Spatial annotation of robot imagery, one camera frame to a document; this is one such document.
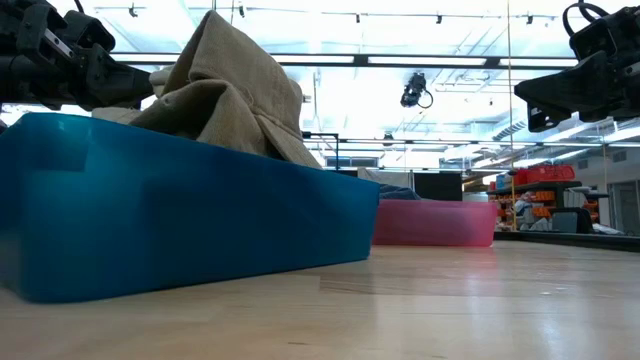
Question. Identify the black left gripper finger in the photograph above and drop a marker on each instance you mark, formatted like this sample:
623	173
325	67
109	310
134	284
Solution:
120	85

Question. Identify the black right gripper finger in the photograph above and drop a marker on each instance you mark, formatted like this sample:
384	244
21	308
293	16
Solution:
542	120
575	90

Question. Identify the blue denim baseball cap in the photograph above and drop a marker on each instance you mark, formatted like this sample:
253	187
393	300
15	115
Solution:
400	192

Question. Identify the red storage bin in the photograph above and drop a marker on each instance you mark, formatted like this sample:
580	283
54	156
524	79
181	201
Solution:
545	175

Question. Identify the black rack with orange bins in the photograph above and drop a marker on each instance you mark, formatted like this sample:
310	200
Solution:
545	200

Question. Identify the grey backed chair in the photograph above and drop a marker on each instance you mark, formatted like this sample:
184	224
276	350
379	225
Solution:
570	222

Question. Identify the teal plastic bin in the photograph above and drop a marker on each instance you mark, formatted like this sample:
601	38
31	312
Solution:
175	215

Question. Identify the pink plastic bin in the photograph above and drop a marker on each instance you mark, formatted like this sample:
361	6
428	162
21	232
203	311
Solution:
435	222

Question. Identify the black pipe stand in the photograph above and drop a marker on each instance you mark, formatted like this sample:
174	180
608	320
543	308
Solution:
312	135

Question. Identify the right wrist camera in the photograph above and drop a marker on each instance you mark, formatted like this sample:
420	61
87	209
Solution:
595	35

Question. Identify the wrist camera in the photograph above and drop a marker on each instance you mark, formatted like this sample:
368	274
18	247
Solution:
90	30
595	35

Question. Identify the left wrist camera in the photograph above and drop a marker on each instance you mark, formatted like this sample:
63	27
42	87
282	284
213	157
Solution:
90	30

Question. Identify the black overhead camera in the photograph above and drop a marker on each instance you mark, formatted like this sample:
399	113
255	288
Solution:
412	90

